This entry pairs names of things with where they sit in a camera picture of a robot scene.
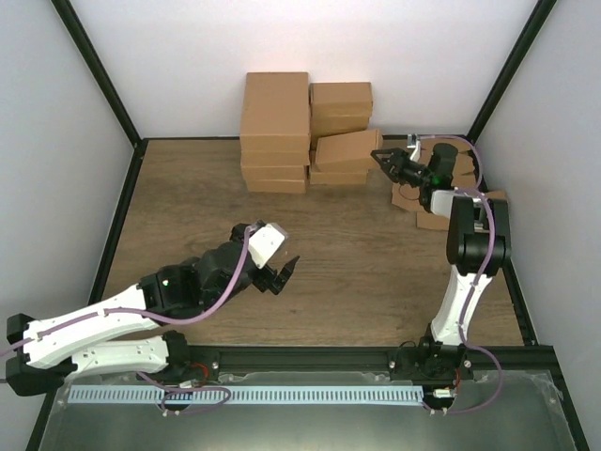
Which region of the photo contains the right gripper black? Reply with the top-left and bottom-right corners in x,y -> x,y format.
372,148 -> 432,188

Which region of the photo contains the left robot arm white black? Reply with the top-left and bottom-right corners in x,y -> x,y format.
1,221 -> 299,397

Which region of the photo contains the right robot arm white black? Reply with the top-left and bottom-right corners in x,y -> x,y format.
371,143 -> 512,381

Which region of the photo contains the bottom small folded box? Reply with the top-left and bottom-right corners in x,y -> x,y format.
309,150 -> 368,185

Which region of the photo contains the top small folded cardboard box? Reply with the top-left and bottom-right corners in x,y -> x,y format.
310,82 -> 374,117

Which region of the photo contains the bottom large folded box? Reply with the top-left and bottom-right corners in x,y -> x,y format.
245,179 -> 308,194

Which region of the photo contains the top large folded cardboard box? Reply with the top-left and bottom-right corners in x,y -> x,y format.
239,72 -> 310,153

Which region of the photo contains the stack of flat cardboard blanks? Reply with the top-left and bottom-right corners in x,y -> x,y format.
392,135 -> 483,231

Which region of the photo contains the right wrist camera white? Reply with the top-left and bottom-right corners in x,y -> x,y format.
407,133 -> 422,163

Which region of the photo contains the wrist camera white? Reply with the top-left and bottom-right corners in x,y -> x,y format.
248,221 -> 288,269
407,133 -> 422,163

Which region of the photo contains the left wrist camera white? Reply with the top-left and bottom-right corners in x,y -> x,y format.
248,221 -> 288,269

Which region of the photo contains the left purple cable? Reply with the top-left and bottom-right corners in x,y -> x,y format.
0,224 -> 264,418

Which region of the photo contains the purple cable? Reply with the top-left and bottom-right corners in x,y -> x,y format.
0,224 -> 264,418
415,133 -> 504,417

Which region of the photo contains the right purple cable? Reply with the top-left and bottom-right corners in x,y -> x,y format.
415,133 -> 504,417

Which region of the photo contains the light blue slotted cable duct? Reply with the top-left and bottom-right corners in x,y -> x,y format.
68,385 -> 424,406

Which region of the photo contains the black aluminium frame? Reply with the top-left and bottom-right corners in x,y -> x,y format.
25,0 -> 593,451

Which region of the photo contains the grey metal base plate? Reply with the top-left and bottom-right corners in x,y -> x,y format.
40,371 -> 576,450

